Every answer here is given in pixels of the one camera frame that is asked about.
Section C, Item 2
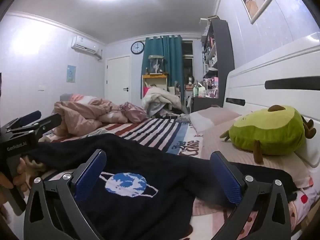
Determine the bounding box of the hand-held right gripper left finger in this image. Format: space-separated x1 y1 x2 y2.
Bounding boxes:
23 149 108 240

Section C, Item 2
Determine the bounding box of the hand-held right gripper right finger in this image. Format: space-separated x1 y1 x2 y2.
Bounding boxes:
209 151 292 240

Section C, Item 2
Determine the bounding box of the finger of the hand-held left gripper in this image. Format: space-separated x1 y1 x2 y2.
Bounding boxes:
7 113 62 137
5 110 42 130

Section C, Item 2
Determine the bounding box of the navy sweater with planet print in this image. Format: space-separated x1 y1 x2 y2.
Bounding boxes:
30 133 298 240

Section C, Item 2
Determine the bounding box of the pile of white clothes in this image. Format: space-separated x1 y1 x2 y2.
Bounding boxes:
141 85 182 117

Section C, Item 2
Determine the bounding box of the person's left hand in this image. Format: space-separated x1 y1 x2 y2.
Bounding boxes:
12 156 34 200

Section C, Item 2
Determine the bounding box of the pink pillow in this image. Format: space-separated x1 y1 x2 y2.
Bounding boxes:
201 120 313 188
189 107 245 133

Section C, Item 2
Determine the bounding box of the pink quilt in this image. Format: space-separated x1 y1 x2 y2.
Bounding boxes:
53 94 148 137

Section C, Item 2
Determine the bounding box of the green avocado plush toy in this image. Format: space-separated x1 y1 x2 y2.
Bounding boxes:
220 105 314 165

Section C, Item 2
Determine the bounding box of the pink printed bed sheet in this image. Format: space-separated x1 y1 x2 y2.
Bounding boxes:
191 180 319 234

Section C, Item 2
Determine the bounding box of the striped blanket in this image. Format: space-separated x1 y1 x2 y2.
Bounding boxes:
41 117 206 162

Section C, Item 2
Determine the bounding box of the dark cluttered desk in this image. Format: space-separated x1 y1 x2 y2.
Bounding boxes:
184 80 223 113

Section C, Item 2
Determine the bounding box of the white door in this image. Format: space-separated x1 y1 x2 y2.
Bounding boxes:
105 56 132 101

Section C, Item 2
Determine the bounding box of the white air conditioner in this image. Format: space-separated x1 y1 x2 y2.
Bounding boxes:
71 36 103 61

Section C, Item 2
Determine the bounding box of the yellow shelf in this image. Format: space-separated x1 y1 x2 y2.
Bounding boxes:
141 73 169 98

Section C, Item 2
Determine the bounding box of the window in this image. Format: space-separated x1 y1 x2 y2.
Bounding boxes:
182 41 194 98

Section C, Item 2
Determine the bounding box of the glass display case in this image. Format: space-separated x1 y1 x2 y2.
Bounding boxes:
147 55 166 75

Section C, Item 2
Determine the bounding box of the dark bookshelf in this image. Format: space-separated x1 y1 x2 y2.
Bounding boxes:
200 17 235 105

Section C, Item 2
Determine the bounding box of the white headboard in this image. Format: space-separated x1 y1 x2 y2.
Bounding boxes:
222 32 320 168

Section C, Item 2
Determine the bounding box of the teal curtain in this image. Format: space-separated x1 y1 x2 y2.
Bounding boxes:
142 35 185 101

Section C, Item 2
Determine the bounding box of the framed photo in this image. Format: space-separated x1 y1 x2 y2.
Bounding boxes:
241 0 276 25

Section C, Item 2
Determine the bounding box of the small blue wall poster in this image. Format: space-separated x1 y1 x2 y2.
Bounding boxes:
66 65 77 83

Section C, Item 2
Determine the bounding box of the round wall clock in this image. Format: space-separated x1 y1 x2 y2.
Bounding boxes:
131 41 145 55

